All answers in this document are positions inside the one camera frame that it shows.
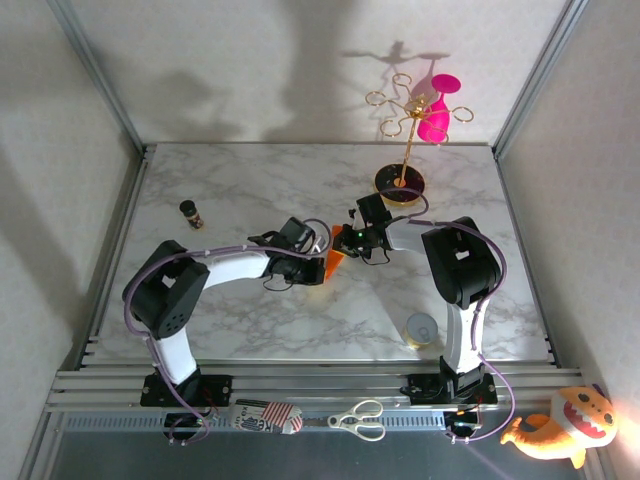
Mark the orange paper sheet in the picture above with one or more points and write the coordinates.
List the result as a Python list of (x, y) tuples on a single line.
[(334, 262)]

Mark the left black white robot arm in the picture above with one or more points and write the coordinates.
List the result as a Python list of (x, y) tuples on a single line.
[(170, 290)]

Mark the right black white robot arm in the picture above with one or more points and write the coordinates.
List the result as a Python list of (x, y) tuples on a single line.
[(460, 265)]

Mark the gold wine glass rack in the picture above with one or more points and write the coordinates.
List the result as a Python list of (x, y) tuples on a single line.
[(400, 184)]

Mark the silver tin can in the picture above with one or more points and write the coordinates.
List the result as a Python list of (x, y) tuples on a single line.
[(421, 330)]

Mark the small dark bottle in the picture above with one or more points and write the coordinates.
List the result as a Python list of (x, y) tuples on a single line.
[(192, 214)]

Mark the pink wine glass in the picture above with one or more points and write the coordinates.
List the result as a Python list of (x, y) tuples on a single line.
[(432, 120)]

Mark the printed striped pouch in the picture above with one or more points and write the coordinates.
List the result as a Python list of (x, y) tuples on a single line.
[(265, 417)]

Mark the small circuit board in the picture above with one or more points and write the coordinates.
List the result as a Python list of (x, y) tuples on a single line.
[(187, 425), (465, 422)]

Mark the orange fish plush toy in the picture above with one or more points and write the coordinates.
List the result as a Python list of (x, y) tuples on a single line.
[(565, 425)]

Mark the aluminium cross rail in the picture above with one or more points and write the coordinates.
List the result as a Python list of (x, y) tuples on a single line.
[(320, 385)]

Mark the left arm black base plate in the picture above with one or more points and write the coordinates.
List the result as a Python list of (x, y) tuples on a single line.
[(220, 387)]

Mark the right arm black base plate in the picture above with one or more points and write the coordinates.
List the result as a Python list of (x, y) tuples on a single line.
[(420, 387)]

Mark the aluminium side rail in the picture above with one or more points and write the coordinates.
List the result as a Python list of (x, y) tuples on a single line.
[(131, 200), (520, 225)]

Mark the aluminium frame post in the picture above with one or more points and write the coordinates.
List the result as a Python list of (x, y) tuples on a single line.
[(533, 80), (101, 80)]

